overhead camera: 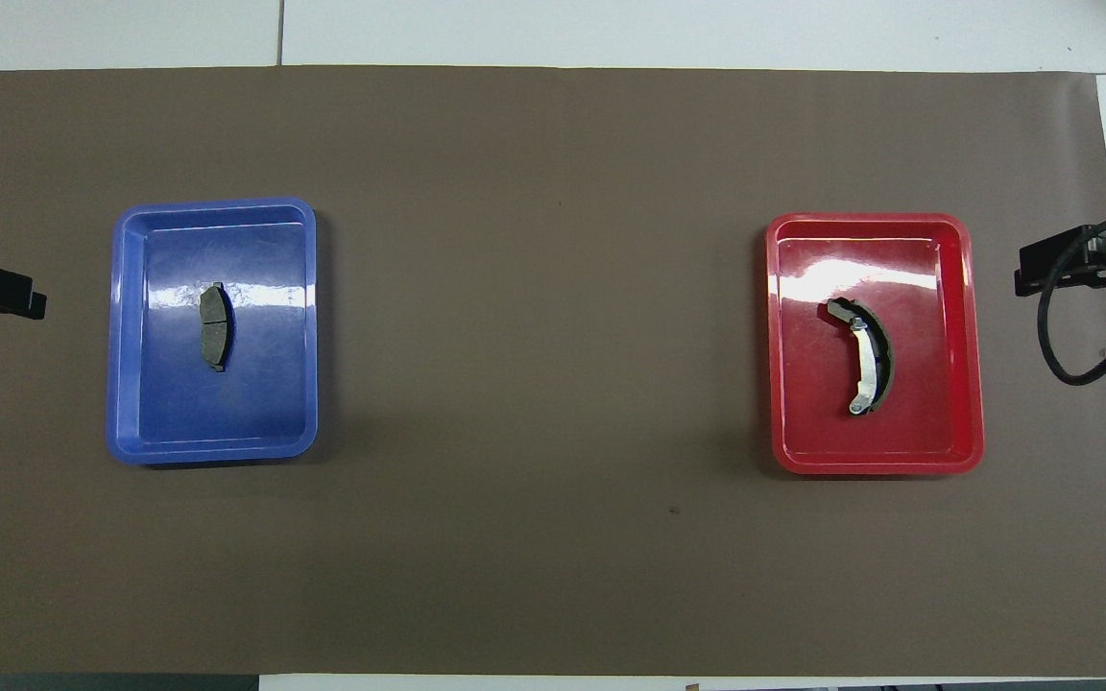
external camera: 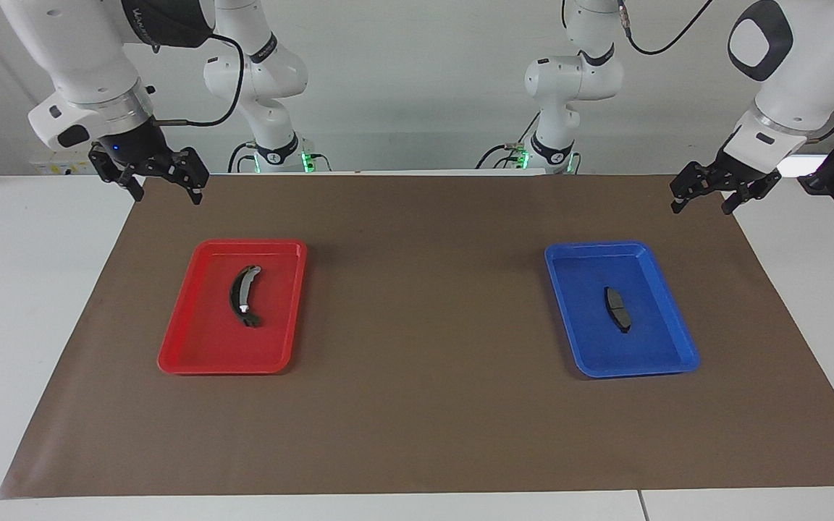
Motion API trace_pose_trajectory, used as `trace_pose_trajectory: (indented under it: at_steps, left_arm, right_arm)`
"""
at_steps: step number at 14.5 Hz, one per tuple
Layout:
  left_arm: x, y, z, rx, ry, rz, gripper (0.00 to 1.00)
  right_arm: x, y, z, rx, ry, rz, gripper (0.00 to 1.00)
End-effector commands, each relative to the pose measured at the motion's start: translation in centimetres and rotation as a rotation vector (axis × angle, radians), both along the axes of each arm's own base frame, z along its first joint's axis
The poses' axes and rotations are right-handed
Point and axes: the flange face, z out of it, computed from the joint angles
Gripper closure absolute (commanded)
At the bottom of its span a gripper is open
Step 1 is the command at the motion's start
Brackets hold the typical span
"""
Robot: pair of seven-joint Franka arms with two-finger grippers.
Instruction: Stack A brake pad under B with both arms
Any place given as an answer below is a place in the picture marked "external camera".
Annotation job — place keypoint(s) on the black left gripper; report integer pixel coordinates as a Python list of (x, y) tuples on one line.
[(743, 177)]

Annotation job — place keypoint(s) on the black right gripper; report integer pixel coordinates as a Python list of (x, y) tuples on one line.
[(135, 148)]

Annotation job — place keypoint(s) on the curved grey brake shoe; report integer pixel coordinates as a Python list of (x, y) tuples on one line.
[(238, 293)]

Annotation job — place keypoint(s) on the dark brake pad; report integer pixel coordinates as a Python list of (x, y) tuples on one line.
[(616, 310)]

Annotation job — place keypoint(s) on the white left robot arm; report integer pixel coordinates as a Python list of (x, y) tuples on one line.
[(808, 65)]

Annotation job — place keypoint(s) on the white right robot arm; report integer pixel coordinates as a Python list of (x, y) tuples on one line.
[(91, 58)]

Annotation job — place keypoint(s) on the white box with yellow label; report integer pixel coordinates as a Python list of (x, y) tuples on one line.
[(51, 166)]

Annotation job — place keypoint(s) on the red plastic tray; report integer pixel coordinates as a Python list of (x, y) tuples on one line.
[(207, 340)]

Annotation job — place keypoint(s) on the blue plastic tray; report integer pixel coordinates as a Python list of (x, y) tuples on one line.
[(641, 347)]

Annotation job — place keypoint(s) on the brown paper table mat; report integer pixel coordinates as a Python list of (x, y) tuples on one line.
[(417, 420)]

